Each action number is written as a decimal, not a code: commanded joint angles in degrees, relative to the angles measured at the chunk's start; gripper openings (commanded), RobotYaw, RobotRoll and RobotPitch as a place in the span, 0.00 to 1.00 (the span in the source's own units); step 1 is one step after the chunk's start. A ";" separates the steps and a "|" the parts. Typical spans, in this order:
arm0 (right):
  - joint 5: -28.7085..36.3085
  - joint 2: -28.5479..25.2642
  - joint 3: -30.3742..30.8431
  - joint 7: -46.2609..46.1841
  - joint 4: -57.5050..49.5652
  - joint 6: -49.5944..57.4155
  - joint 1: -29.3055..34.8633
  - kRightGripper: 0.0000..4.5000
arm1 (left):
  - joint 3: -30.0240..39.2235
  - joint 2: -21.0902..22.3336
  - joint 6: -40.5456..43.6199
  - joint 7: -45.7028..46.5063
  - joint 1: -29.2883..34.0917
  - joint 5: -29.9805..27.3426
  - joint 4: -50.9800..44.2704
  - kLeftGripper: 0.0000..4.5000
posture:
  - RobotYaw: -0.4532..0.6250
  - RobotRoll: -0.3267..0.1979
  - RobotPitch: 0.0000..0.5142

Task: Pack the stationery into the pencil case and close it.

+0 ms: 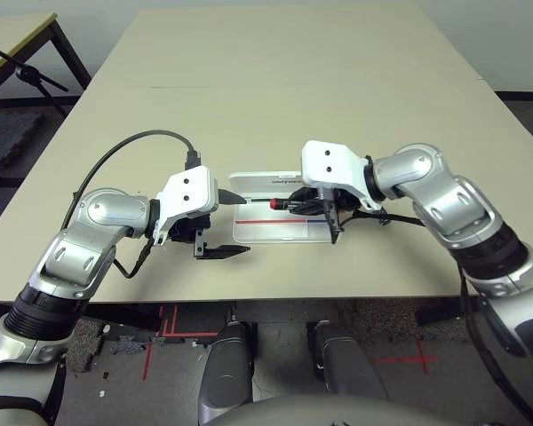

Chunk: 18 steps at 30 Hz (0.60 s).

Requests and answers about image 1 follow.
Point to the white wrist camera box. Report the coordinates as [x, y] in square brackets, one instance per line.
[328, 164]
[186, 188]

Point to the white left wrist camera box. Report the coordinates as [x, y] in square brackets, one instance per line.
[186, 188]

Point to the grey robot torso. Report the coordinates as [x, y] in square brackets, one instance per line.
[337, 415]

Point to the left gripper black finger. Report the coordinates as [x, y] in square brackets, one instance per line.
[226, 252]
[230, 198]

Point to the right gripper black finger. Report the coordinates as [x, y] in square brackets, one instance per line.
[307, 195]
[306, 210]

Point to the black tripod stand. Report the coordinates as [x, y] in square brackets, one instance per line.
[24, 71]

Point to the black marker with red cap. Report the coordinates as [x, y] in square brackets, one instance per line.
[275, 204]

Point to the beige side table black frame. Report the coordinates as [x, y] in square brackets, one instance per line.
[9, 35]

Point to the grey robot right leg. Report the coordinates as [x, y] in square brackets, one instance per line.
[346, 364]

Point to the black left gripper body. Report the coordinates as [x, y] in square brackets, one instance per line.
[184, 231]

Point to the dark foam floor mat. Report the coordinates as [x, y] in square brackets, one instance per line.
[4, 137]

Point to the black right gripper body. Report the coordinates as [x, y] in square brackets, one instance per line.
[348, 202]

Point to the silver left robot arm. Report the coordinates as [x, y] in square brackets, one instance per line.
[102, 210]

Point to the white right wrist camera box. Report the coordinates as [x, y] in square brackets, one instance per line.
[328, 164]

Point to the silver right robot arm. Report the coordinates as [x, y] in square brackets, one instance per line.
[426, 173]

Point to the white plastic pencil case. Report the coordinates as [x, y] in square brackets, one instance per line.
[266, 231]

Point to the grey robot leg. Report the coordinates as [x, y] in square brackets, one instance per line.
[346, 364]
[226, 373]

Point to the grey robot left leg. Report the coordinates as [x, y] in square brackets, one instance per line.
[226, 373]

